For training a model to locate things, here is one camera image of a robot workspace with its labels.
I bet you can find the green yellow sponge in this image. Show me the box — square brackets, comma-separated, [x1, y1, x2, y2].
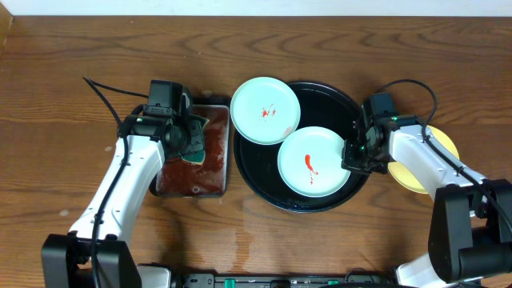
[181, 114, 210, 165]

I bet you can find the yellow plate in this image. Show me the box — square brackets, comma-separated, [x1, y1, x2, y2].
[388, 125, 460, 194]

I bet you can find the mint green plate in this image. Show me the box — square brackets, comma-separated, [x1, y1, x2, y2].
[278, 126, 350, 198]
[230, 77, 301, 146]

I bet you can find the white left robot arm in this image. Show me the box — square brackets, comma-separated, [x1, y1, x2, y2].
[41, 114, 208, 287]

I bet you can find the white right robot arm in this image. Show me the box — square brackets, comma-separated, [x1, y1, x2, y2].
[342, 116, 511, 287]

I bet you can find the white rectangular wash tray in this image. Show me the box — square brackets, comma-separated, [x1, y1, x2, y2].
[150, 97, 230, 198]

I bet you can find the round black tray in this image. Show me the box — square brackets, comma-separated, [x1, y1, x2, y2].
[234, 82, 368, 213]

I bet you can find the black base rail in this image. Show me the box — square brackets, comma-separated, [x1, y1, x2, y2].
[170, 271, 398, 288]

